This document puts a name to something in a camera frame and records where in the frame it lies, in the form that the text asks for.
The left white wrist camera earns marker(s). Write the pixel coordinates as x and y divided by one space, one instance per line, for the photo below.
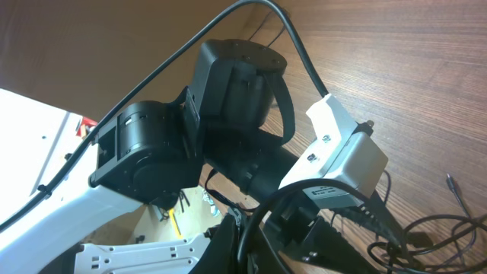
340 152

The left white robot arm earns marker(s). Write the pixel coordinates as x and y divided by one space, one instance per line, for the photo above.
236 115

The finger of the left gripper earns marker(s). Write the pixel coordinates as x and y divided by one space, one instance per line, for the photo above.
375 217
325 247

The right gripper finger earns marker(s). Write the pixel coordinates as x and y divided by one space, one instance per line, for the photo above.
220 256

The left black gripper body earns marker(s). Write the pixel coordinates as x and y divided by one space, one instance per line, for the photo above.
289 222

